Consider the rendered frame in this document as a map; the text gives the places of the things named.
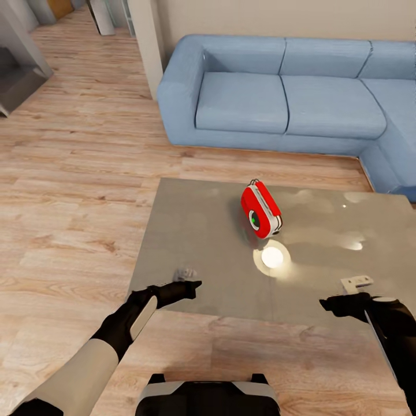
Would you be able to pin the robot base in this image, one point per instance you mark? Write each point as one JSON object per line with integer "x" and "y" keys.
{"x": 208, "y": 398}

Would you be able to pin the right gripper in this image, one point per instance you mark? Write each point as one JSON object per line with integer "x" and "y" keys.
{"x": 343, "y": 306}

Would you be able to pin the coffee table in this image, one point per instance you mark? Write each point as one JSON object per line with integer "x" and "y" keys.
{"x": 326, "y": 235}

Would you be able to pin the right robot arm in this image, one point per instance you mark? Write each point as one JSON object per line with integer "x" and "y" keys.
{"x": 393, "y": 326}

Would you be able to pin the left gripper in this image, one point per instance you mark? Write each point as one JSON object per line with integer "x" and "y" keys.
{"x": 180, "y": 290}

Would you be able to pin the stairs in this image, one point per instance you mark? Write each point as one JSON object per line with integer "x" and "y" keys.
{"x": 17, "y": 82}

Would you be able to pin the radio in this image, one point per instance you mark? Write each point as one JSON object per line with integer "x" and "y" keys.
{"x": 261, "y": 210}

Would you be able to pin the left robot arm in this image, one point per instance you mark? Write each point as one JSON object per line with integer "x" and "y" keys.
{"x": 76, "y": 387}

